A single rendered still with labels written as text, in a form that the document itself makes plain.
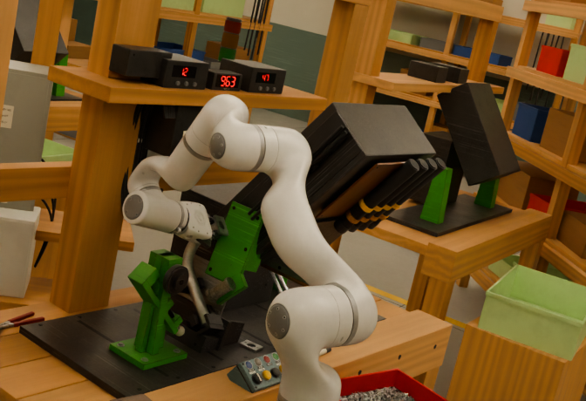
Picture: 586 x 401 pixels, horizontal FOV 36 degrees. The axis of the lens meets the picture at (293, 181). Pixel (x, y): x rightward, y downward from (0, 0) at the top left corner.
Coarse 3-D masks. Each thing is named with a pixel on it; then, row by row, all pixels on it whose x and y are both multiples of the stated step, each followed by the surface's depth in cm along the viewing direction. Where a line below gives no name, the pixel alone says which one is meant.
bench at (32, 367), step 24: (0, 312) 236; (24, 312) 239; (48, 312) 242; (384, 312) 299; (0, 336) 222; (24, 336) 225; (0, 360) 210; (24, 360) 213; (48, 360) 215; (0, 384) 199; (24, 384) 201; (48, 384) 204; (72, 384) 206; (96, 384) 208; (432, 384) 298
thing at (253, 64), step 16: (176, 64) 234; (192, 64) 239; (208, 64) 244; (224, 64) 265; (240, 64) 261; (256, 64) 270; (144, 80) 238; (160, 80) 234; (176, 80) 236; (192, 80) 241; (256, 80) 261; (272, 80) 267
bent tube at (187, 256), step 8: (216, 216) 239; (216, 224) 238; (224, 224) 241; (224, 232) 239; (192, 248) 242; (184, 256) 243; (192, 256) 243; (184, 264) 242; (192, 264) 243; (192, 272) 241; (192, 280) 240; (192, 288) 239; (192, 296) 238; (200, 296) 238; (200, 304) 237; (200, 312) 236; (200, 320) 235
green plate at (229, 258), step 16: (240, 208) 240; (240, 224) 239; (256, 224) 236; (224, 240) 241; (240, 240) 238; (256, 240) 239; (224, 256) 240; (240, 256) 237; (256, 256) 241; (208, 272) 241; (224, 272) 239; (240, 272) 236
